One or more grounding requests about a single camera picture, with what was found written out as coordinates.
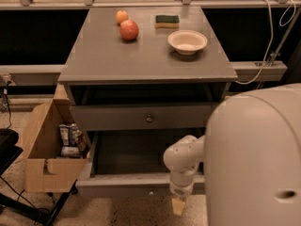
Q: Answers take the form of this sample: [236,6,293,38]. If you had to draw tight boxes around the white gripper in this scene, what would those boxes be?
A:
[169,172,194,216]

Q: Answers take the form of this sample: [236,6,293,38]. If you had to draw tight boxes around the grey drawer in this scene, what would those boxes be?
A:
[76,128,203,198]
[70,104,215,131]

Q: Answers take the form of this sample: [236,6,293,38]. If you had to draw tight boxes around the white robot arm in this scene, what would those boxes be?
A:
[164,83,301,226]

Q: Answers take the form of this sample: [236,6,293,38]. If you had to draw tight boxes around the grey top drawer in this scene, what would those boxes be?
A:
[70,104,215,131]

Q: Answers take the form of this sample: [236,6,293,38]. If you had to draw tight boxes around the grey drawer cabinet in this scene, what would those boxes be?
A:
[57,6,239,137]

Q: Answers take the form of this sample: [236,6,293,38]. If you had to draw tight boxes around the snack packages in box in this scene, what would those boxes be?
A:
[59,123,87,158]

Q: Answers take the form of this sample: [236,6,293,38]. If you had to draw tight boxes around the cardboard box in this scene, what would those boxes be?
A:
[23,85,92,193]

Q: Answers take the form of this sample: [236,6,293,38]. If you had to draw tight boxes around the white bowl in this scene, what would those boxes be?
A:
[167,30,208,56]

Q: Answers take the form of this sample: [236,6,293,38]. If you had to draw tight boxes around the black stand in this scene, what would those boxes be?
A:
[0,128,79,226]

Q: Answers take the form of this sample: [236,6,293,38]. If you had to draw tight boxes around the red apple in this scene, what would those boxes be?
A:
[119,20,139,40]

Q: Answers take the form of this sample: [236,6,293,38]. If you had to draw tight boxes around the green yellow sponge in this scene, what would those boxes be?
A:
[155,15,180,28]

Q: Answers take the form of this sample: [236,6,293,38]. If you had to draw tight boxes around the orange fruit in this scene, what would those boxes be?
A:
[116,10,129,24]

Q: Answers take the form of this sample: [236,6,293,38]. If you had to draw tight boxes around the white cable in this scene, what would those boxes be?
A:
[234,0,297,87]

